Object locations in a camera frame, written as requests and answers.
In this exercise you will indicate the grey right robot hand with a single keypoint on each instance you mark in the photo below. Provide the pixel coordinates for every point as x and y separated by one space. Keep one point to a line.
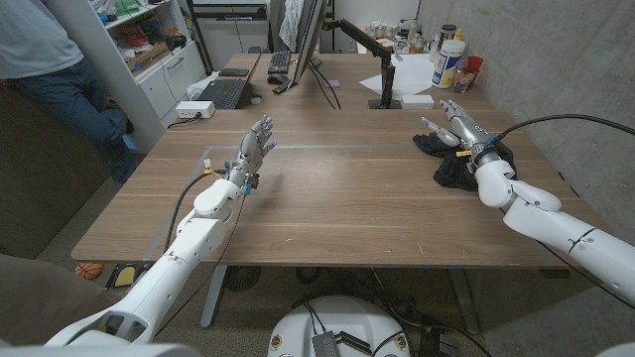
469 131

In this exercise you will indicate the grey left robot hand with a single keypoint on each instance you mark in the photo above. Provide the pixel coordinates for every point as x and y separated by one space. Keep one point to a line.
250 151

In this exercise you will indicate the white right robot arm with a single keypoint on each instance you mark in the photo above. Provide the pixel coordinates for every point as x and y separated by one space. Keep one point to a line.
546 218

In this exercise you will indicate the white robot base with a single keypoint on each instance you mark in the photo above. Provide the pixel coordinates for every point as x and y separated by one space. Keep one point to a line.
337 317

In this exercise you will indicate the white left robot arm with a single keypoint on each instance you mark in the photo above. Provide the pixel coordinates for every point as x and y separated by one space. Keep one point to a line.
188 243

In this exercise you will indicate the black shorts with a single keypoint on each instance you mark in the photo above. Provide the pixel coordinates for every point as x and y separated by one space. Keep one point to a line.
451 173

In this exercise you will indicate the clear glass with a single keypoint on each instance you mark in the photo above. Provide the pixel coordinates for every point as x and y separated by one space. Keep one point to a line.
463 81

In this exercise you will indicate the small white box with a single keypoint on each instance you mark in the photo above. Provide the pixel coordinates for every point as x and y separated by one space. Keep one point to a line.
417 101

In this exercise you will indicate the black laptop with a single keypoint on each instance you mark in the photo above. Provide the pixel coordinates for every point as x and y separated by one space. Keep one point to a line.
225 92

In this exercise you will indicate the red cup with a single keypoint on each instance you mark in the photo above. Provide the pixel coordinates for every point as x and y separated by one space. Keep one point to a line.
474 63

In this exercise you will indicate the white power box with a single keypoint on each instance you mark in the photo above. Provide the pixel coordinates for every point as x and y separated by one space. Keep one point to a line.
195 109

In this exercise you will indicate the white canister blue label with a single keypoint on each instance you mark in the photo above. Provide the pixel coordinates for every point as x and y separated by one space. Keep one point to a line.
448 64

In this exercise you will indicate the black remote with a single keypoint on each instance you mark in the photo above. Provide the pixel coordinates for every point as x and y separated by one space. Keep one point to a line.
284 87

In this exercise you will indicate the black computer mouse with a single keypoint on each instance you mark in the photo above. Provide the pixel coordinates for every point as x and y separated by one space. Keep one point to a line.
277 78

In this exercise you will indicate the white paper sheet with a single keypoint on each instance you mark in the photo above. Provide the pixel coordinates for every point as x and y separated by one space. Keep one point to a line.
409 74

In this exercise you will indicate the black keyboard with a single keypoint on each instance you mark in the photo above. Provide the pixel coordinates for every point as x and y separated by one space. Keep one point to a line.
279 62

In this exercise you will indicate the pink sticky note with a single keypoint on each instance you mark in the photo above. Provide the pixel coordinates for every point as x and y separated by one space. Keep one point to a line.
332 83

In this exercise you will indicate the white shelf cabinet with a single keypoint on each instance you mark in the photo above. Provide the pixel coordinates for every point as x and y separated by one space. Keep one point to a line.
164 84

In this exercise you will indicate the black computer monitor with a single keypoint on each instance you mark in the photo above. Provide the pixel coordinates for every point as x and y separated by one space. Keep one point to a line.
308 39

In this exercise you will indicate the round black floor fan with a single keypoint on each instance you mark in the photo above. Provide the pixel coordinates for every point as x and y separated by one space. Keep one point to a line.
241 277

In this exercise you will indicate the hanging pale cloth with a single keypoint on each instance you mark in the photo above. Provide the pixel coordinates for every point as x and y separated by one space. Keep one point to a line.
292 22

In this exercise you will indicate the grey table leg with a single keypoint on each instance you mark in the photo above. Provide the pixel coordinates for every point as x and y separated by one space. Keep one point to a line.
464 302
212 297

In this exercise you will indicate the yellow black floor item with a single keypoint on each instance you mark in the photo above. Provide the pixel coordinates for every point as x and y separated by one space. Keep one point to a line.
125 275

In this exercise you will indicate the small orange basketball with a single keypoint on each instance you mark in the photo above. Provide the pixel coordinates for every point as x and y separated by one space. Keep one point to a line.
89 271

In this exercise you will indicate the person in grey shirt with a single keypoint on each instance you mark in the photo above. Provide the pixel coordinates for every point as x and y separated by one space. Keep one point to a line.
39 44

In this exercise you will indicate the brown chair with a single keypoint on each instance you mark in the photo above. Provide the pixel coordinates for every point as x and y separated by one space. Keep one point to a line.
44 297

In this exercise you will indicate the whiteboard with black frame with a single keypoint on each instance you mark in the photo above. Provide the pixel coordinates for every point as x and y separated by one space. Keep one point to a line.
233 35

